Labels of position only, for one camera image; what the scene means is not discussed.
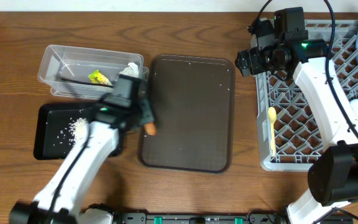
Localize white tissue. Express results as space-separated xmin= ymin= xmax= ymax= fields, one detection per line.
xmin=119 ymin=62 xmax=140 ymax=78

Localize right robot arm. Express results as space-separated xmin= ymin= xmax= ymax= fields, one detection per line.
xmin=236 ymin=35 xmax=358 ymax=223

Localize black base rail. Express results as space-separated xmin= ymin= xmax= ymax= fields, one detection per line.
xmin=79 ymin=203 xmax=354 ymax=224

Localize black bin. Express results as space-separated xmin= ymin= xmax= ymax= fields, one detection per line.
xmin=33 ymin=101 xmax=126 ymax=161

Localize dark brown serving tray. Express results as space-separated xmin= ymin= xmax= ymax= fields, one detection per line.
xmin=138 ymin=54 xmax=235 ymax=174

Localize grey dishwasher rack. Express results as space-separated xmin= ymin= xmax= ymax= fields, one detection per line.
xmin=255 ymin=20 xmax=358 ymax=172

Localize orange carrot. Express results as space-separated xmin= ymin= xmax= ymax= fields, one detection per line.
xmin=144 ymin=122 xmax=157 ymax=136

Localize clear plastic bin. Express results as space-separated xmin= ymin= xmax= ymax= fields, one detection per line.
xmin=38 ymin=45 xmax=149 ymax=100

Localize yellow plastic spoon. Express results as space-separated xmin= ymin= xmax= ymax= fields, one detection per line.
xmin=267 ymin=107 xmax=277 ymax=157

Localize white rice pile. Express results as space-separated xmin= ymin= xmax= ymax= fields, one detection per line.
xmin=57 ymin=118 xmax=88 ymax=145

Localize yellow green snack wrapper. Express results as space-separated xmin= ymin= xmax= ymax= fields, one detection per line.
xmin=88 ymin=70 xmax=112 ymax=86

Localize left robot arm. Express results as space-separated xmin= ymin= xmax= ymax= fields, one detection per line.
xmin=9 ymin=93 xmax=155 ymax=223

